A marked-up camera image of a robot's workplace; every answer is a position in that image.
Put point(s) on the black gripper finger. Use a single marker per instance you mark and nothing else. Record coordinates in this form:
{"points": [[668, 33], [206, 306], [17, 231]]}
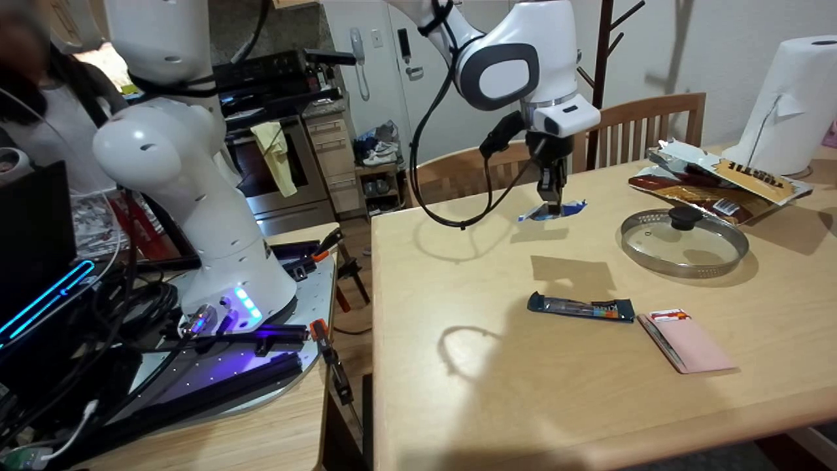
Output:
{"points": [[558, 197], [545, 197]]}

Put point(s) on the dark KIND snack bar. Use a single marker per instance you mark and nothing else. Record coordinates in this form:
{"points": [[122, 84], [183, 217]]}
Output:
{"points": [[587, 309]]}

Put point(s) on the person in white shirt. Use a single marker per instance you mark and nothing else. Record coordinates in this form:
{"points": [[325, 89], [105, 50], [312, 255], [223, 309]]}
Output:
{"points": [[51, 102]]}

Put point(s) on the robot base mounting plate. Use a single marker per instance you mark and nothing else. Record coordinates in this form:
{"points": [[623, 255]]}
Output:
{"points": [[218, 374]]}

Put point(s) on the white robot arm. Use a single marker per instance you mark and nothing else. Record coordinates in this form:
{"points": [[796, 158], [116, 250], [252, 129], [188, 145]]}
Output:
{"points": [[168, 145]]}

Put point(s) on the stainless oven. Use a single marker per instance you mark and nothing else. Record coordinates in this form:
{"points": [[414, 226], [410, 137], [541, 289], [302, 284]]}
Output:
{"points": [[287, 137]]}

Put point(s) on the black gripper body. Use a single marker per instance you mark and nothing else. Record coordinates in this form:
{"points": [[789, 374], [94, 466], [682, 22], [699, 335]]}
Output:
{"points": [[549, 158]]}

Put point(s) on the white and blue packet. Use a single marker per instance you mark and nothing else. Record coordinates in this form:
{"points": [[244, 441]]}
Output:
{"points": [[551, 213]]}

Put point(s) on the small pink red booklet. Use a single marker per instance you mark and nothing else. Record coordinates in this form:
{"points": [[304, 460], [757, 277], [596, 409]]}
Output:
{"points": [[682, 341]]}

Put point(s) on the black laptop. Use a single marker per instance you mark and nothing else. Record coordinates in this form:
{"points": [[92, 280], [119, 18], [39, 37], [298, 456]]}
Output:
{"points": [[36, 252]]}

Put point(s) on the glass pot lid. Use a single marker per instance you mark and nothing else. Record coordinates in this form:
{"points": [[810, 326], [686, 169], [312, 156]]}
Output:
{"points": [[680, 242]]}

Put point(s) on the wooden chair back right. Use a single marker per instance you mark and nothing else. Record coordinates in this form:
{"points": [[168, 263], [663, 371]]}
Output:
{"points": [[623, 135]]}

